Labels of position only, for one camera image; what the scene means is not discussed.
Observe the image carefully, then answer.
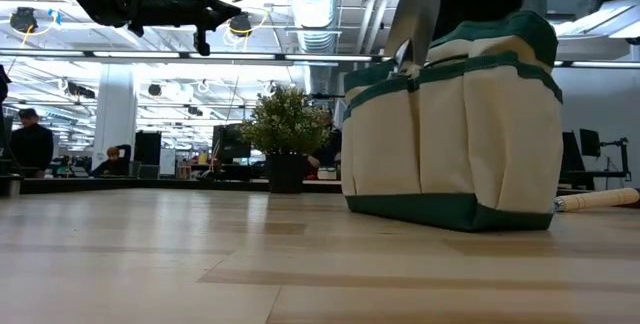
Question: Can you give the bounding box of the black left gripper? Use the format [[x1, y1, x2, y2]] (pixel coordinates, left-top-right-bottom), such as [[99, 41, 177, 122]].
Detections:
[[127, 0, 241, 58]]

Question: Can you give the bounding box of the silver trowel wooden handle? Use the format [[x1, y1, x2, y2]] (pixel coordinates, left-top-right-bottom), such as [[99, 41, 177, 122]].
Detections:
[[553, 187, 640, 214], [383, 0, 442, 78]]

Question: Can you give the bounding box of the cream and green gardening bag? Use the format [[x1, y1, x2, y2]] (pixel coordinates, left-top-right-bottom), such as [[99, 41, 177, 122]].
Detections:
[[341, 10, 565, 233]]

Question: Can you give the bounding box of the black monitor on arm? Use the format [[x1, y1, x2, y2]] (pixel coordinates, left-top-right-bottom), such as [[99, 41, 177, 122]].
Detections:
[[578, 127, 632, 183]]

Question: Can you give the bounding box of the black background monitor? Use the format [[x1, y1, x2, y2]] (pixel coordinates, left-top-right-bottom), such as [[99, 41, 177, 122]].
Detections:
[[212, 123, 251, 160]]

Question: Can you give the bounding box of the white pillar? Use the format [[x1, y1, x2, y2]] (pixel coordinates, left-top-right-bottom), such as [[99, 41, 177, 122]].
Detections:
[[92, 63, 139, 175]]

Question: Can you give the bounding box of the artificial plant in black pot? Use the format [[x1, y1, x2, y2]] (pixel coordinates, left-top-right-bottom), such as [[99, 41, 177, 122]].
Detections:
[[239, 86, 334, 195]]

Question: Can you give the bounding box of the black background cabinet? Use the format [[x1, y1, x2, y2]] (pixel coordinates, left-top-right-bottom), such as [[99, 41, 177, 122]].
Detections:
[[133, 130, 164, 166]]

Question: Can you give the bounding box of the person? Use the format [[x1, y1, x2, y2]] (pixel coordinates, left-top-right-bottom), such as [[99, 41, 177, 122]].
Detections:
[[9, 107, 55, 179], [305, 108, 346, 180], [91, 144, 134, 179]]

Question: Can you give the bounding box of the silver metal cup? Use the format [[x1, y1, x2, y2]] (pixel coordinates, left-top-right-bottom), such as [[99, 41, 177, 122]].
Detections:
[[0, 173, 24, 199]]

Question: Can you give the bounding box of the black ceiling cable reel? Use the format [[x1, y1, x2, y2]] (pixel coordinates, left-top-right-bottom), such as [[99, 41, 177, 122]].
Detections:
[[228, 11, 254, 38], [8, 6, 40, 35]]

